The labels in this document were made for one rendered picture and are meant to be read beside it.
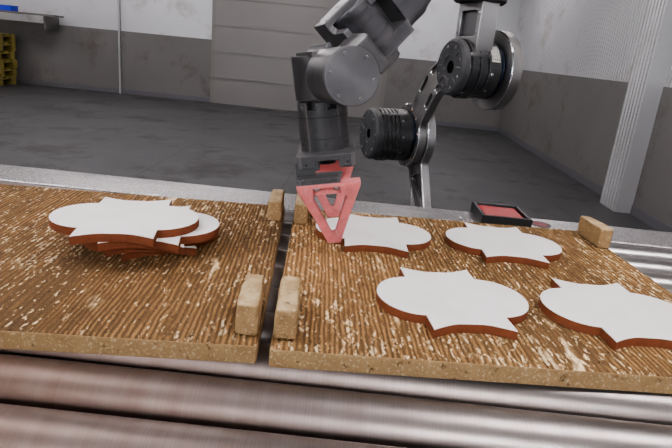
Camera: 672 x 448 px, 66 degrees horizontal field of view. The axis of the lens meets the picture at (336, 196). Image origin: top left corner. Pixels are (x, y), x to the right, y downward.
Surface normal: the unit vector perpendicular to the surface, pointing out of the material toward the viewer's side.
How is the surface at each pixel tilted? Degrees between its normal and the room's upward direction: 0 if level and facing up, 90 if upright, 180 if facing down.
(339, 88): 86
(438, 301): 0
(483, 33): 90
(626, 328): 0
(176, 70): 90
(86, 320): 0
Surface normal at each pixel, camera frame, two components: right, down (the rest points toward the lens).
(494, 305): 0.09, -0.96
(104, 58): -0.06, 0.27
